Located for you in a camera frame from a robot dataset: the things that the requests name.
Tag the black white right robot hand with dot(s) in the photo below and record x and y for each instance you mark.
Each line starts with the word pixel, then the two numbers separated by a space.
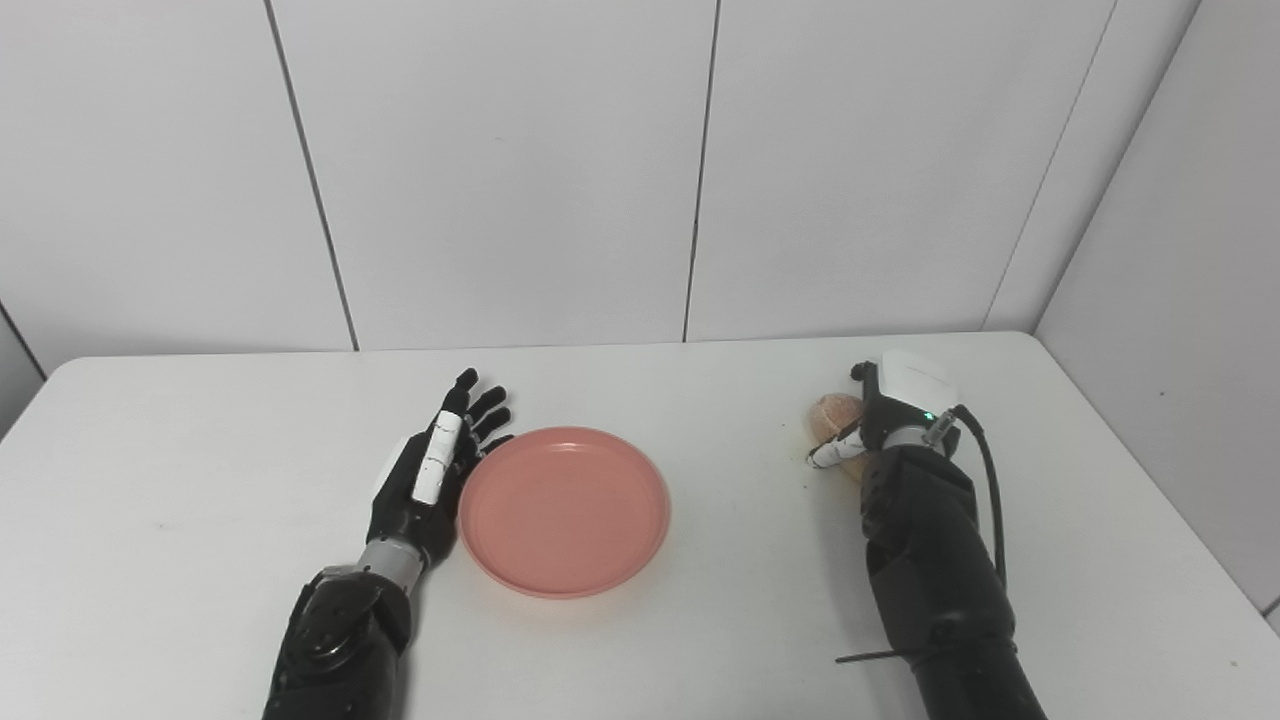
pixel 905 395

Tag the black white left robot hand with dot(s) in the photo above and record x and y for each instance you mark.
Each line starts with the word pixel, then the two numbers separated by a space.
pixel 430 470

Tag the brown bread roll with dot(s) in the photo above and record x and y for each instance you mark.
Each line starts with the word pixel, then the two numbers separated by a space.
pixel 832 412

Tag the pink round plate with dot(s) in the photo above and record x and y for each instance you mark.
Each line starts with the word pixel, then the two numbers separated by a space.
pixel 563 512

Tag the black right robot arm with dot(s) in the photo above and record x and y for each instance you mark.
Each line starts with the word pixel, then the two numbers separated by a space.
pixel 935 560

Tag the black zip tie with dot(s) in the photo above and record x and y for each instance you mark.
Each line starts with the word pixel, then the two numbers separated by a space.
pixel 875 657

